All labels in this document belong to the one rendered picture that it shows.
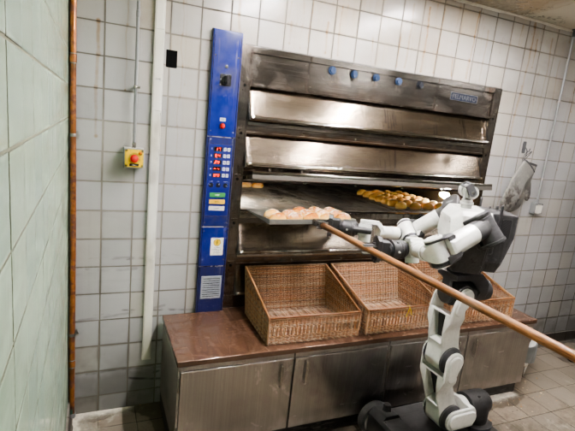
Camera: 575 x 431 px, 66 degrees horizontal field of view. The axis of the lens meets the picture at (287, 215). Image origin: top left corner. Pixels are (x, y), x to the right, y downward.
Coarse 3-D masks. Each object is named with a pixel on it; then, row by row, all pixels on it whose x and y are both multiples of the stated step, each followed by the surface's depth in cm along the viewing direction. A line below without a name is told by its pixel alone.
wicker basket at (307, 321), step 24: (312, 264) 283; (264, 288) 270; (288, 288) 276; (312, 288) 282; (336, 288) 273; (264, 312) 233; (288, 312) 270; (312, 312) 274; (336, 312) 273; (360, 312) 247; (264, 336) 233; (288, 336) 233; (312, 336) 239; (336, 336) 245
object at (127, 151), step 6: (126, 150) 221; (132, 150) 222; (138, 150) 223; (144, 150) 225; (126, 156) 222; (144, 156) 225; (126, 162) 222; (132, 162) 223; (138, 162) 225; (144, 162) 226
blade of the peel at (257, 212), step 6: (252, 210) 264; (258, 210) 266; (264, 210) 267; (282, 210) 273; (258, 216) 249; (270, 222) 236; (276, 222) 237; (282, 222) 239; (288, 222) 241; (294, 222) 242; (300, 222) 244; (306, 222) 245
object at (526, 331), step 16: (352, 240) 212; (384, 256) 190; (416, 272) 173; (448, 288) 158; (480, 304) 146; (496, 320) 140; (512, 320) 136; (528, 336) 130; (544, 336) 126; (560, 352) 121
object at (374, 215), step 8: (240, 216) 261; (248, 216) 262; (256, 216) 264; (352, 216) 291; (360, 216) 294; (368, 216) 296; (376, 216) 299; (384, 216) 301; (392, 216) 304; (400, 216) 307; (408, 216) 309; (416, 216) 312
